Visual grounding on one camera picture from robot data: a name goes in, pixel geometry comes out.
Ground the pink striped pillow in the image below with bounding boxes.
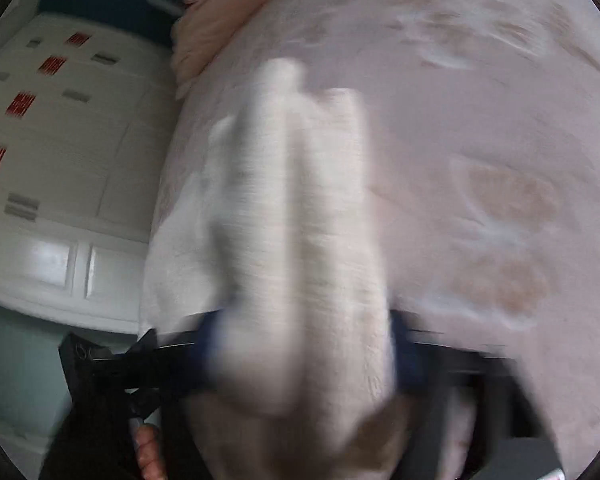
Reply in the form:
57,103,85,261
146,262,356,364
169,0,281,103

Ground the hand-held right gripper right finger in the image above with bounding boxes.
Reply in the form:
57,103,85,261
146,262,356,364
389,309,567,480

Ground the small white object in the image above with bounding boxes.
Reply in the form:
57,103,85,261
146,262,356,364
146,0,185,15

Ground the white wardrobe with red stickers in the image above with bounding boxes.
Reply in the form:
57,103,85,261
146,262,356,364
0,12,183,336

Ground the cream knitted garment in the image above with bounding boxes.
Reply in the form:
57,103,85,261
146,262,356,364
147,56,411,480

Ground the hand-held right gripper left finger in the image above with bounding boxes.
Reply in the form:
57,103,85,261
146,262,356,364
124,309,227,412

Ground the person's left hand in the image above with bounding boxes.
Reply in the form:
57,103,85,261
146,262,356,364
132,422,170,480

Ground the pink floral blanket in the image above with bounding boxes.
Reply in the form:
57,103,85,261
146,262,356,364
139,0,600,480

